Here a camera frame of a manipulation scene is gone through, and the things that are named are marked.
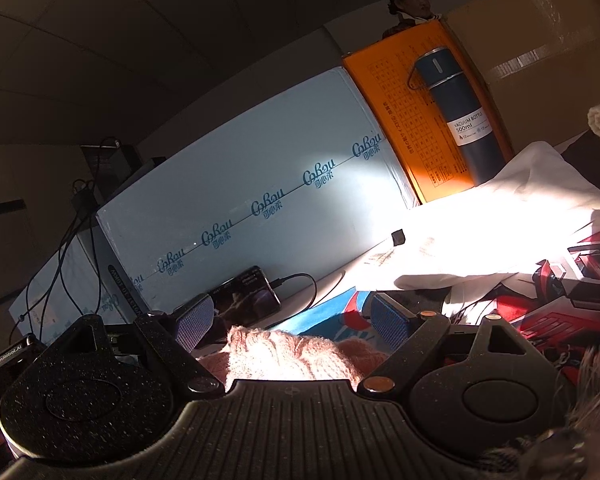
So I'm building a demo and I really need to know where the pink knitted sweater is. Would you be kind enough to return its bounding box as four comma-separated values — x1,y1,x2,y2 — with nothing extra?
198,326,388,389

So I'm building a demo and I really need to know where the black smartphone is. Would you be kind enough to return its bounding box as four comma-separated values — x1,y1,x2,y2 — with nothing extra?
209,266,280,328

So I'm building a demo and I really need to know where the small black cube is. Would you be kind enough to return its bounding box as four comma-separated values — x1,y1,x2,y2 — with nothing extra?
391,229,405,247

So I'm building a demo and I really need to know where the small light blue box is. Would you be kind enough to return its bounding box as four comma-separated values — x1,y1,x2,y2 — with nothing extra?
8,226,130,344

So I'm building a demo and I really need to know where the red patterned garment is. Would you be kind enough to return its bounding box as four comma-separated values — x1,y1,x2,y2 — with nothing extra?
443,232,600,379

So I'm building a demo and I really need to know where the white cloth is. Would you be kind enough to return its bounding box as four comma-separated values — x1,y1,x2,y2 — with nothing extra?
336,142,600,290

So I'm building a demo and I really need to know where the black power adapter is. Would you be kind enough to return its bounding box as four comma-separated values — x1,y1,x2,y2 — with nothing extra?
71,179,105,219

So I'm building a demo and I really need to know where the large light blue Cobou box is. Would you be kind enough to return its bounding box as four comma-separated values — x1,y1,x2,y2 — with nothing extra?
98,68,418,312

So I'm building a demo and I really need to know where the dark blue vacuum bottle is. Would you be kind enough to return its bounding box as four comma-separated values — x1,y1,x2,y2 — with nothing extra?
406,47,506,185

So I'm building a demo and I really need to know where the orange box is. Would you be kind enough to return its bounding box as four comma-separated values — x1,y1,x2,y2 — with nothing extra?
343,20,513,203

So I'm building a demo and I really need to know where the brown cardboard box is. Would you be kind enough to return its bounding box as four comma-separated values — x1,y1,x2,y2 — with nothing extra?
446,0,600,152

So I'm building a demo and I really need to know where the person in background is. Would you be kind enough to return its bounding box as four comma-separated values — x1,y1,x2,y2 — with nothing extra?
382,0,442,39

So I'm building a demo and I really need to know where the black charging cable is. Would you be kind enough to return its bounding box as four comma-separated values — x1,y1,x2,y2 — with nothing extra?
272,271,349,323

